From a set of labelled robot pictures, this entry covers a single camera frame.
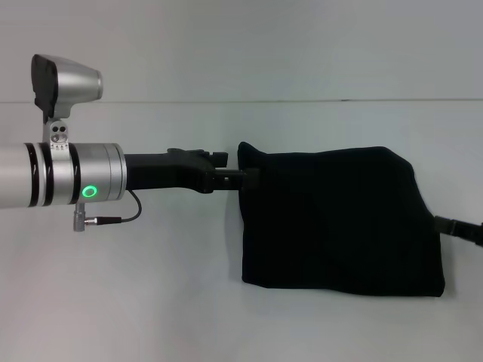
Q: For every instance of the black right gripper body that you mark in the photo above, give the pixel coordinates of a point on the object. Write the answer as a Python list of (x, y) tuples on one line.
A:
[(471, 232)]

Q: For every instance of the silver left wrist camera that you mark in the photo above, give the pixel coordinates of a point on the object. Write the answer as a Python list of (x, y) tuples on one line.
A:
[(64, 84)]

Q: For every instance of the black t-shirt with beige print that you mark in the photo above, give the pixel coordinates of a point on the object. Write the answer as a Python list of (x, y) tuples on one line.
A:
[(339, 218)]

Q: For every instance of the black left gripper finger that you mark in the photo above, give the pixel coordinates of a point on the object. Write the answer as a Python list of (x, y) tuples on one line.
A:
[(234, 179), (220, 158)]

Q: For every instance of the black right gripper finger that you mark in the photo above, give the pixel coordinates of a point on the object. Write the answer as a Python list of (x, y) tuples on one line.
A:
[(445, 225)]

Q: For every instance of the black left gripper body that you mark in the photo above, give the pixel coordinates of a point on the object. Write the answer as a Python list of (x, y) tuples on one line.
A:
[(166, 173)]

